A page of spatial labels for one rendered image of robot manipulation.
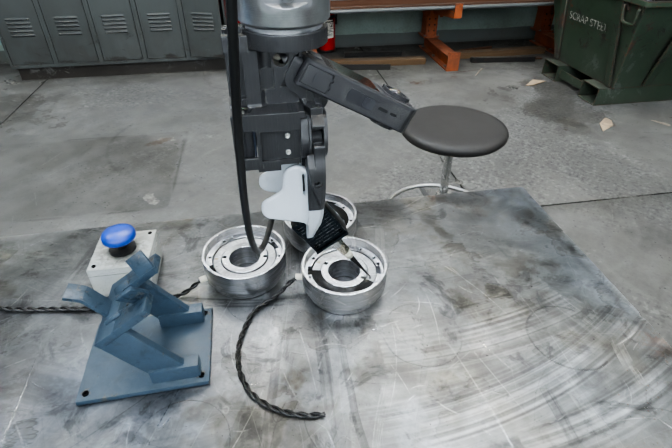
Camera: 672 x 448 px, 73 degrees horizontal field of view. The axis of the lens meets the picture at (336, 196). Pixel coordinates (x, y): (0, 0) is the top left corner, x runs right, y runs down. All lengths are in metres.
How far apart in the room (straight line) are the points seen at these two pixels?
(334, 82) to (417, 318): 0.31
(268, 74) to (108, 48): 3.61
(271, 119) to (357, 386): 0.28
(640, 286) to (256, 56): 1.83
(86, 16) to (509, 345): 3.71
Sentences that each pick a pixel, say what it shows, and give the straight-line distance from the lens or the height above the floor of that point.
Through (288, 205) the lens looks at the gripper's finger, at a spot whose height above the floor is 0.97.
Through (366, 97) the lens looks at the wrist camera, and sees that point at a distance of 0.40.
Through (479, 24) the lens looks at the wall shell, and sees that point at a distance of 4.79.
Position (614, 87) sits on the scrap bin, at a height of 0.13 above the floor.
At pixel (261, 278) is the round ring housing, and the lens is 0.56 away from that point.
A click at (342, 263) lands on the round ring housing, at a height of 0.82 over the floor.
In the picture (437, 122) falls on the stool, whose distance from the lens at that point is 1.47.
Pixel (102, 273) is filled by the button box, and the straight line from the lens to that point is 0.62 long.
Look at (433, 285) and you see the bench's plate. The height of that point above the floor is 0.80.
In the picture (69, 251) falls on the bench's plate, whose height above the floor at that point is 0.80.
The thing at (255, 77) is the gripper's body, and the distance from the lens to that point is 0.39.
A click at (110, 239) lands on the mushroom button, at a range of 0.61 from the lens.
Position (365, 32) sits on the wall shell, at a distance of 4.43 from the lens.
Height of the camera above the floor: 1.22
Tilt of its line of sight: 34 degrees down
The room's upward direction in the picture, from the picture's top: straight up
